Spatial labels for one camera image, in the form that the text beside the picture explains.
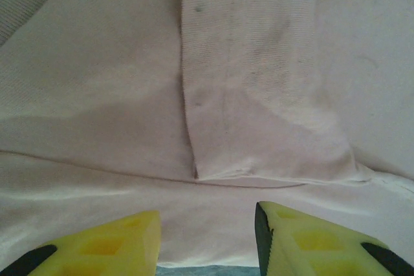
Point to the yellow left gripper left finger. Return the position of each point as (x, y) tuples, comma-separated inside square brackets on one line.
[(106, 250)]

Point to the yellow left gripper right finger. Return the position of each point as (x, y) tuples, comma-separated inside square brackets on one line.
[(310, 247)]

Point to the white cloth garment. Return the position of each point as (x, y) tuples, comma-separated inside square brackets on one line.
[(207, 79)]

